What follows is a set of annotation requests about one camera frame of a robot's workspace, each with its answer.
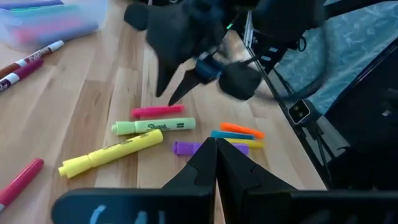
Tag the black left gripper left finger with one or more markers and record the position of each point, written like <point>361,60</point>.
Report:
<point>192,193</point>

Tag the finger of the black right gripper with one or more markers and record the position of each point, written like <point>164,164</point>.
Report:
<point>164,74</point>
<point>186,84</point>

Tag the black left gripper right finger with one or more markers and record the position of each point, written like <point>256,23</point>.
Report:
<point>248,199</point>

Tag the blue-capped white marker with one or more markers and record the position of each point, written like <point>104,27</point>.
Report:
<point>208,70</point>

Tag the short pink marker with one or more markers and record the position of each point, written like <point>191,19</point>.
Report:
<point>158,111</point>

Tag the purple highlighter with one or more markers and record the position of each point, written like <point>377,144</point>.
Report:
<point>31,3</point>
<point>185,148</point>

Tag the light green highlighter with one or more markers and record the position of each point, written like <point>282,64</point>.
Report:
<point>154,126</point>

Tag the short yellow marker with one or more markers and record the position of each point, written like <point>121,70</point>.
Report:
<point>248,143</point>

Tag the short teal marker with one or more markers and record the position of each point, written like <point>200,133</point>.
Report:
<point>231,135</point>

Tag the short orange marker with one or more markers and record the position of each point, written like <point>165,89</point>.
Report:
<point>242,130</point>

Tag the yellow highlighter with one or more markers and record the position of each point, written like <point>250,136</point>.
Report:
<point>110,153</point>

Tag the pink highlighter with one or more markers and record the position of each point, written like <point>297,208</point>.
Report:
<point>46,29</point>

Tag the brown-red thin marker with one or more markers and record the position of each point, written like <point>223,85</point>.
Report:
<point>37,54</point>

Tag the dark green highlighter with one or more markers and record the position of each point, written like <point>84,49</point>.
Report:
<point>43,12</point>

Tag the magenta thin marker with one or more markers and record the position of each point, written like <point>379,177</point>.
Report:
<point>21,72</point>

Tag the short red marker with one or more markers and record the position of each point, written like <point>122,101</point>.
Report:
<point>20,183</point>

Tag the clear plastic bin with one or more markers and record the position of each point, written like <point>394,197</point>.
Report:
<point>90,15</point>

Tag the black aluminium table frame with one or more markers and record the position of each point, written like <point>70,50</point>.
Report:
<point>311,152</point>

